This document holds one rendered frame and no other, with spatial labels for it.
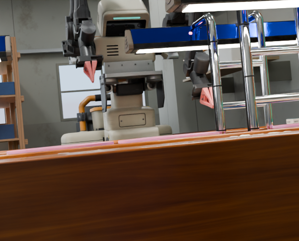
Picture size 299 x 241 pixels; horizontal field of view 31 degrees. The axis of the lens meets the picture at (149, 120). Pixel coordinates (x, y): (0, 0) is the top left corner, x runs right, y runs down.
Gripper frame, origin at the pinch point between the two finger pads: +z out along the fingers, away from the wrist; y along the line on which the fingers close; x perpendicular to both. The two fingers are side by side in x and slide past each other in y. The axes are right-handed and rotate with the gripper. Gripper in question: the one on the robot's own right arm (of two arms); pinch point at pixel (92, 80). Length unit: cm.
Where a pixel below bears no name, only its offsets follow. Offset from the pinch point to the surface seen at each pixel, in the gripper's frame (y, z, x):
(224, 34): 37, 12, -40
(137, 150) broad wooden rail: -16, 77, -100
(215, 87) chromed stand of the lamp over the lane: 26, 34, -44
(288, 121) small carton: 73, 25, -1
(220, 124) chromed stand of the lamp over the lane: 27, 43, -39
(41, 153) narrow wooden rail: -27, 58, -62
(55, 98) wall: 66, -411, 687
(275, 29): 55, 11, -41
